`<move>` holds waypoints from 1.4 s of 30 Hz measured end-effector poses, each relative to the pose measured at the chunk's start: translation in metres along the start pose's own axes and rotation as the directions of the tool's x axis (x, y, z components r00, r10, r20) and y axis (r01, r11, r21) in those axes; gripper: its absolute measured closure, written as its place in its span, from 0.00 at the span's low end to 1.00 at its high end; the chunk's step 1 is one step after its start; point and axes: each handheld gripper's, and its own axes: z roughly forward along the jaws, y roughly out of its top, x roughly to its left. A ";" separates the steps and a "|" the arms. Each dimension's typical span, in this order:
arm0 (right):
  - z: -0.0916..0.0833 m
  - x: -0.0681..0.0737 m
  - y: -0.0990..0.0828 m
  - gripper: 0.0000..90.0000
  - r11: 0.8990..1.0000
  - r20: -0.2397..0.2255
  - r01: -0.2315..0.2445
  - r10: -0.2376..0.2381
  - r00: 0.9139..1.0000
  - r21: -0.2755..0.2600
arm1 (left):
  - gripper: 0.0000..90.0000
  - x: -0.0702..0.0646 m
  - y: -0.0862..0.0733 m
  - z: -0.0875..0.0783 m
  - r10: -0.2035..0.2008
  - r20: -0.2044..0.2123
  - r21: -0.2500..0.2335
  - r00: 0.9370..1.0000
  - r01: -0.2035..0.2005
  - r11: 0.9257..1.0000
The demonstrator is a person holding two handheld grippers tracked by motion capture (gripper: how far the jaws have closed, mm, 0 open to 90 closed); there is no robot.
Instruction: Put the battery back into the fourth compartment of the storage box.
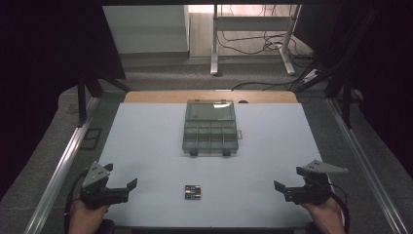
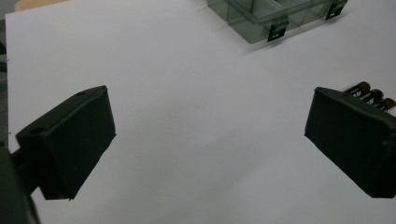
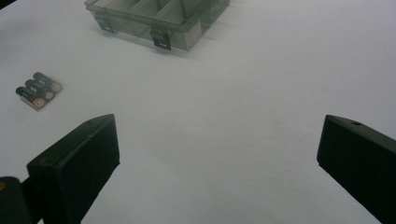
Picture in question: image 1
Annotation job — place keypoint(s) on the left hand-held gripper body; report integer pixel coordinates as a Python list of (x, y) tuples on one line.
[(97, 195)]

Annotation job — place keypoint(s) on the person's right hand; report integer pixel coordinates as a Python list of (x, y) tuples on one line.
[(324, 217)]

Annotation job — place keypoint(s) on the white desk frame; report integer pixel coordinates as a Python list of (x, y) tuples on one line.
[(253, 23)]

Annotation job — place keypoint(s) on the person's left hand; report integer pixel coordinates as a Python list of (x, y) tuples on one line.
[(84, 219)]

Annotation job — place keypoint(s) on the white power strip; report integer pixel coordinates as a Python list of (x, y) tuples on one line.
[(311, 75)]

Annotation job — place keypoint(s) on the black and gold battery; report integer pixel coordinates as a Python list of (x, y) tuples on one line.
[(193, 188), (193, 195)]

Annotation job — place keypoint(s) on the wooden table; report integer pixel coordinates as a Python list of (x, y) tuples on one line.
[(156, 97)]

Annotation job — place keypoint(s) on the white table mat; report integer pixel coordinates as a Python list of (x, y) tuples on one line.
[(162, 146)]

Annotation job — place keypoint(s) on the black metal stand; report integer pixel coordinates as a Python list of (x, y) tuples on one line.
[(82, 97), (347, 97)]

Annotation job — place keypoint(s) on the clear plastic organizer box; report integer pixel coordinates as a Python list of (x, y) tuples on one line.
[(209, 135)]

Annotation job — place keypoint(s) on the white cabinet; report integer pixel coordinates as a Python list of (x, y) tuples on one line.
[(146, 29)]

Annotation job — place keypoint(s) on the aluminium rail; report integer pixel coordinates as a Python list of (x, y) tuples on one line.
[(61, 169), (367, 162)]

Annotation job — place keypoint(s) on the dark curtain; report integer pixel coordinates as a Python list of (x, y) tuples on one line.
[(386, 81), (42, 65)]

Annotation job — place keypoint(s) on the black floor socket plate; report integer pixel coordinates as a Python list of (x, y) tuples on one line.
[(91, 139)]

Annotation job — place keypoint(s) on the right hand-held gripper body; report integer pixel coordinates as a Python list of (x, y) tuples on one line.
[(311, 193)]

